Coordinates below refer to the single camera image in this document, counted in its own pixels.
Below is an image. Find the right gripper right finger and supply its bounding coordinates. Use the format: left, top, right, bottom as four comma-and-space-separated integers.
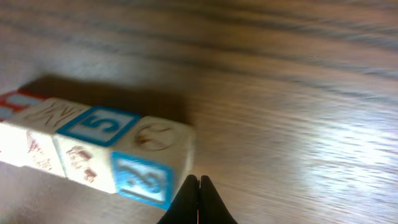
198, 175, 237, 224

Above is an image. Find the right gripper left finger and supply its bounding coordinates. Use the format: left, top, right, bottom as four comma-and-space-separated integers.
158, 175, 199, 224

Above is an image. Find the blue letter block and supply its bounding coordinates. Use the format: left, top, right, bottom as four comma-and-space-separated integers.
110, 116, 195, 209

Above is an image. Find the yellow-edged picture block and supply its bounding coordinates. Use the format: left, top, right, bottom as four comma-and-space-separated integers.
53, 106, 141, 194

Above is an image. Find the blue D block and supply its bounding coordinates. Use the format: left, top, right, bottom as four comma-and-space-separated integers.
1, 98, 90, 178

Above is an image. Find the green V block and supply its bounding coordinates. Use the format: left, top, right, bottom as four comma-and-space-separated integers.
1, 90, 47, 121

